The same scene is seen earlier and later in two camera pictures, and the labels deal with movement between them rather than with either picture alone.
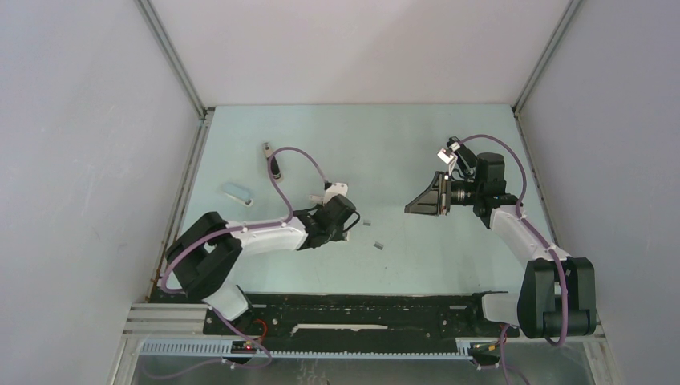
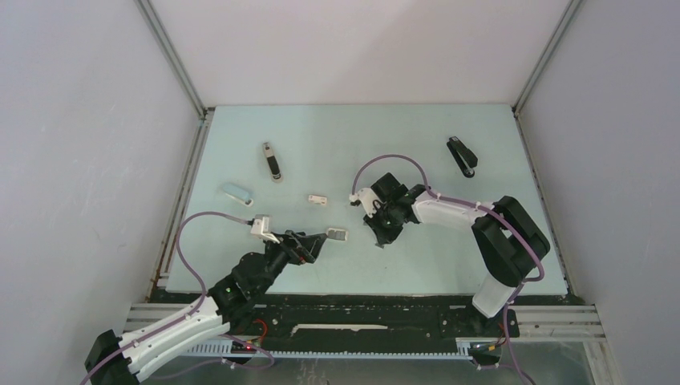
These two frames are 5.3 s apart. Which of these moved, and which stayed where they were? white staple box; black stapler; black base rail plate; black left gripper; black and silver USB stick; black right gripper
Moved: black left gripper; black right gripper
Stayed: white staple box; black and silver USB stick; black base rail plate; black stapler
